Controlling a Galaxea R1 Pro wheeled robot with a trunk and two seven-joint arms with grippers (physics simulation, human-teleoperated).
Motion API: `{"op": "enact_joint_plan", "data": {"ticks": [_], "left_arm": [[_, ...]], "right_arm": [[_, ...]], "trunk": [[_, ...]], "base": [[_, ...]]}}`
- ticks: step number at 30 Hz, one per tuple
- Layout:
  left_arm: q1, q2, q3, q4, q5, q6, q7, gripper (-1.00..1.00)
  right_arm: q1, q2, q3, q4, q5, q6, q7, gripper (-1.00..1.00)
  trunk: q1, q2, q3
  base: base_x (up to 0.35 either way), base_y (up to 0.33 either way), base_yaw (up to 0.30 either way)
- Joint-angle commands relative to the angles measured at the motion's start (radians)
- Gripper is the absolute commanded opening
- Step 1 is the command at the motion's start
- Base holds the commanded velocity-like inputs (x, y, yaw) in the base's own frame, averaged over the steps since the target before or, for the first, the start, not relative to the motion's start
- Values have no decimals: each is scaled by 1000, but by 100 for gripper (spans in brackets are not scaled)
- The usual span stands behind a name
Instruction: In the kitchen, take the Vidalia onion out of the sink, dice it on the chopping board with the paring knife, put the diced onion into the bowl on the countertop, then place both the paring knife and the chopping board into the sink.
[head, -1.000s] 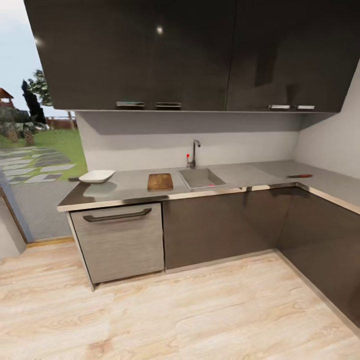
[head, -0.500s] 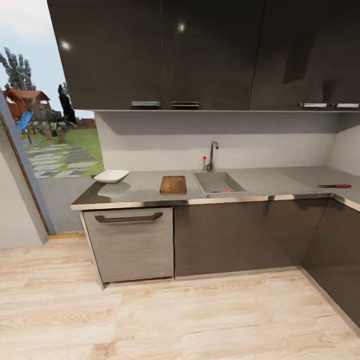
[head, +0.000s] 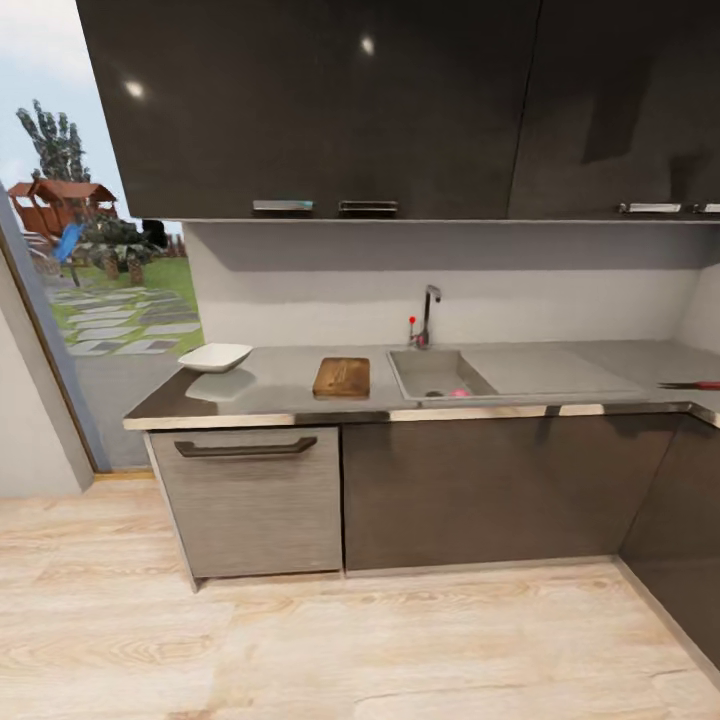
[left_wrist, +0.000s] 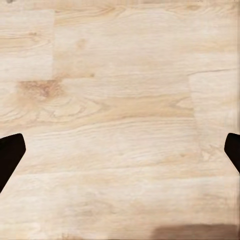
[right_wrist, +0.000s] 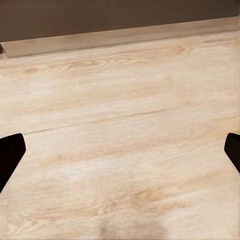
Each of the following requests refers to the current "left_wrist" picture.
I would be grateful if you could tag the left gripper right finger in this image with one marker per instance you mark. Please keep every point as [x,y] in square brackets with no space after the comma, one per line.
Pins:
[232,149]

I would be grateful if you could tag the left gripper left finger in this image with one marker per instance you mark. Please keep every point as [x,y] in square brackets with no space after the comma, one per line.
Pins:
[12,149]

